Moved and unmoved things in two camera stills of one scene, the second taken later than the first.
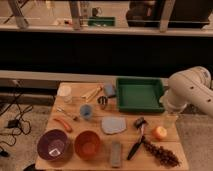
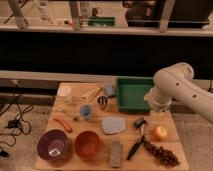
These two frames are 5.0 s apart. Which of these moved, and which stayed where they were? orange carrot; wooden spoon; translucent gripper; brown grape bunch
Moved: translucent gripper
Stayed: wooden spoon; brown grape bunch; orange carrot
